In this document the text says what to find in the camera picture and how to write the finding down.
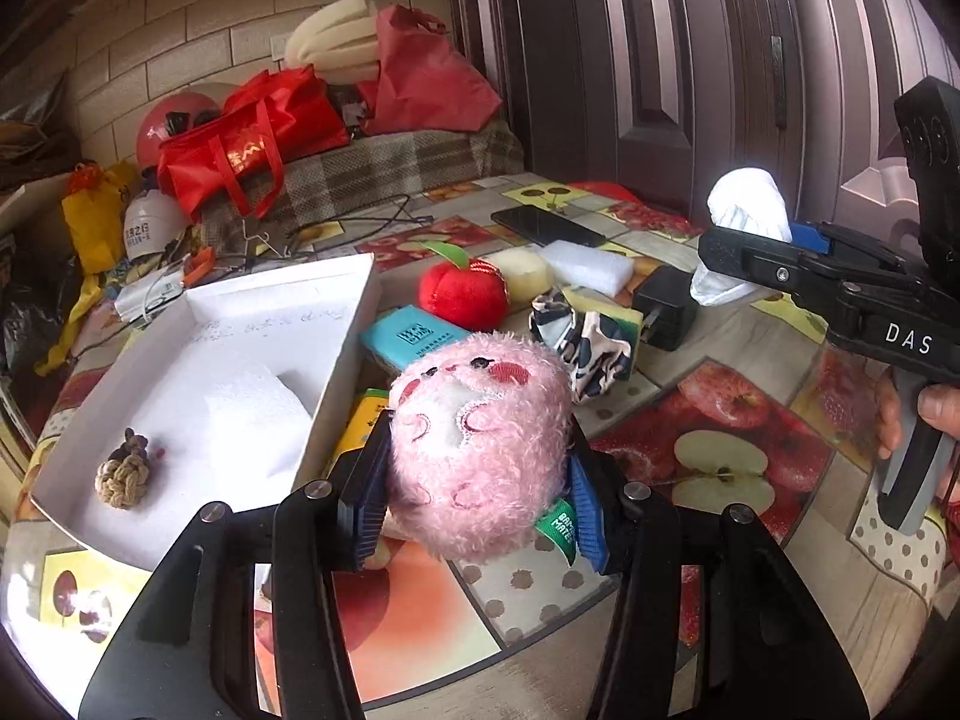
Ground brown door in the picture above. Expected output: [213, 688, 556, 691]
[450, 0, 960, 241]

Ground plaid blanket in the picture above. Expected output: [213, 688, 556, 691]
[199, 116, 526, 256]

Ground black smartphone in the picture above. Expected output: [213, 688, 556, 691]
[491, 204, 607, 248]

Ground yellow plastic bag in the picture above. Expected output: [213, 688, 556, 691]
[61, 161, 140, 275]

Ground brown rope knot ball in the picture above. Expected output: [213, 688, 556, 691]
[94, 427, 156, 511]

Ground black charger adapter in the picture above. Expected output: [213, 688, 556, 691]
[631, 265, 703, 352]

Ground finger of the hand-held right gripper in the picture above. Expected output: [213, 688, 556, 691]
[697, 227, 854, 308]
[791, 220, 925, 284]

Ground white foam block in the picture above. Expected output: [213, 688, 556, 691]
[202, 364, 317, 482]

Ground teal card box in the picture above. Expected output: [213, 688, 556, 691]
[360, 305, 475, 377]

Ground pink plush toy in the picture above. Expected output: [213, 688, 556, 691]
[386, 330, 580, 565]

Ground white cardboard box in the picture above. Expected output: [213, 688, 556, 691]
[15, 251, 376, 572]

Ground person's right hand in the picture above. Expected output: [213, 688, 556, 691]
[876, 371, 960, 466]

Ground yellow green sponge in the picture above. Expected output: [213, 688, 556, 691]
[559, 285, 650, 377]

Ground white cloth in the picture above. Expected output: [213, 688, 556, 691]
[688, 169, 794, 308]

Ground yellow packet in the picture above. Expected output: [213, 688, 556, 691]
[341, 388, 396, 467]

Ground orange handled pliers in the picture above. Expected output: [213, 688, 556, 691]
[184, 246, 218, 290]

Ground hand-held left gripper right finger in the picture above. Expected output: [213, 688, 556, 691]
[565, 442, 871, 720]

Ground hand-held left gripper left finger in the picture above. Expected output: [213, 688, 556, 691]
[79, 409, 396, 720]

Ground white helmet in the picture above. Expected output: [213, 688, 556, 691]
[122, 187, 194, 260]

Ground camouflage fabric scrunchie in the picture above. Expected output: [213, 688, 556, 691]
[529, 286, 638, 404]

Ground pale yellow sponge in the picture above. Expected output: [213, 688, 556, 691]
[487, 249, 557, 308]

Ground white foam pad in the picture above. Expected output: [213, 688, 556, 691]
[540, 240, 637, 298]

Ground red plush apple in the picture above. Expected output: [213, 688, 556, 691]
[418, 240, 512, 335]

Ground black cable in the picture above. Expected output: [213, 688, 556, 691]
[289, 193, 436, 252]

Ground pink helmet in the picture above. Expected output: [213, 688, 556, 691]
[135, 82, 241, 170]

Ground fruit print tablecloth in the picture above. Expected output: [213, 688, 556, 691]
[0, 172, 960, 720]

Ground white plastic packet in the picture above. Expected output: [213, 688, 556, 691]
[112, 270, 188, 323]

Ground bright red tote bag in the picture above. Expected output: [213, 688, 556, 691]
[157, 66, 353, 220]

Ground cream foam padding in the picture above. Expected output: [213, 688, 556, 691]
[283, 0, 383, 83]

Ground dark red fabric bag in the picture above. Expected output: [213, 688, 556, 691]
[358, 4, 503, 137]

